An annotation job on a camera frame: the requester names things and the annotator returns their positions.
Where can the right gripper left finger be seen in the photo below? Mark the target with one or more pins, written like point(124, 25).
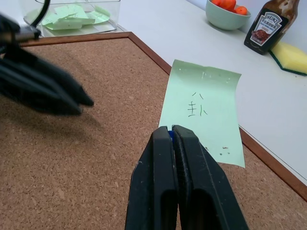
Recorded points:
point(153, 182)

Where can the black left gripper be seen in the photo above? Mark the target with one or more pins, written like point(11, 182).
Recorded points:
point(7, 26)

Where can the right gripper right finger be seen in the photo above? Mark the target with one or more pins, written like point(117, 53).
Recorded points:
point(204, 187)

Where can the blue pushpin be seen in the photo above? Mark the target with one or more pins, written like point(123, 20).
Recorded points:
point(170, 134)

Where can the green paper note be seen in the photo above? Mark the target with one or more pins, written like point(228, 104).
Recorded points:
point(102, 10)
point(64, 25)
point(69, 12)
point(96, 19)

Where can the clear plastic box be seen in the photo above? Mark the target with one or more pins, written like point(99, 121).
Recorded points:
point(112, 16)

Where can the green note with handwriting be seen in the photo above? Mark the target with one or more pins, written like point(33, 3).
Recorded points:
point(204, 83)

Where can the yellow sponge with green pad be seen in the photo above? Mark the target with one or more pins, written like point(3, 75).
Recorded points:
point(290, 56)

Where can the pale green bowl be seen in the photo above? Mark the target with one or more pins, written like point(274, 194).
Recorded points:
point(225, 20)

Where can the Heinz sauce bottle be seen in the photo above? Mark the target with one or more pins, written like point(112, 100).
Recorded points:
point(266, 26)

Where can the orange-red tomato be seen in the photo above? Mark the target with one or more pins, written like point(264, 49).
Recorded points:
point(215, 2)
point(241, 10)
point(227, 4)

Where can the cork board with wooden frame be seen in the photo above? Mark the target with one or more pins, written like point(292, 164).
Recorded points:
point(72, 155)

